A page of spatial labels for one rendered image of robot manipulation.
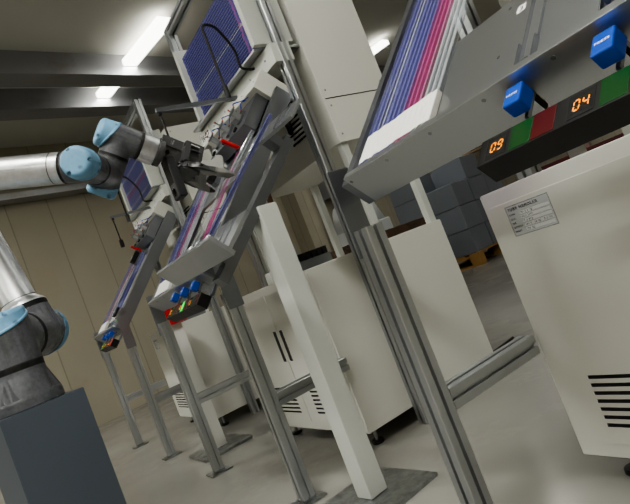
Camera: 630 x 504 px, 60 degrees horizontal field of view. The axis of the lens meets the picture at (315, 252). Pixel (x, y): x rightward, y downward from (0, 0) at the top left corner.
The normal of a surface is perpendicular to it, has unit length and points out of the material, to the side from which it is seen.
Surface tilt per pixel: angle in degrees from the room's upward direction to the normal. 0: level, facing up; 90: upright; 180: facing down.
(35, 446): 90
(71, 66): 90
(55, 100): 90
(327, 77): 90
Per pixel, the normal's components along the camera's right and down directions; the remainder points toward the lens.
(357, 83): 0.49, -0.22
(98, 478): 0.67, -0.29
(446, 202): -0.63, 0.22
